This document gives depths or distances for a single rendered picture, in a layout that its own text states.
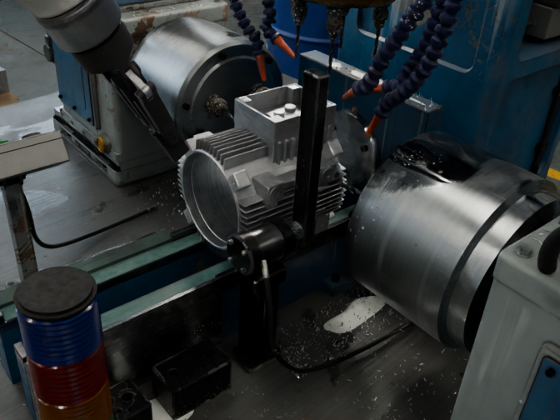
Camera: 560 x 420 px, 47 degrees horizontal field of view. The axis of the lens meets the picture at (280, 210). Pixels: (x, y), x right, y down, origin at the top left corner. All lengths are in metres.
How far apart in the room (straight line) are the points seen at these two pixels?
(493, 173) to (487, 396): 0.26
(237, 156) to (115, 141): 0.52
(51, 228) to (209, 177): 0.40
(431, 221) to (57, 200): 0.86
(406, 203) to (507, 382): 0.24
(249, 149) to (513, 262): 0.43
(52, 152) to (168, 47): 0.31
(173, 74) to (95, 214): 0.36
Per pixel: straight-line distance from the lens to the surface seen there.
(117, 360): 0.94
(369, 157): 1.11
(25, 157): 1.04
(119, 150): 1.40
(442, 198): 0.80
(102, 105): 1.41
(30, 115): 1.80
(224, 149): 0.93
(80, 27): 0.80
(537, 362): 0.72
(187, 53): 1.18
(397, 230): 0.81
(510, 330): 0.74
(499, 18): 1.06
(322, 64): 1.15
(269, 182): 0.91
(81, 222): 1.34
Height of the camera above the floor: 1.54
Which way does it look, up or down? 33 degrees down
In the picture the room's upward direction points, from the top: 4 degrees clockwise
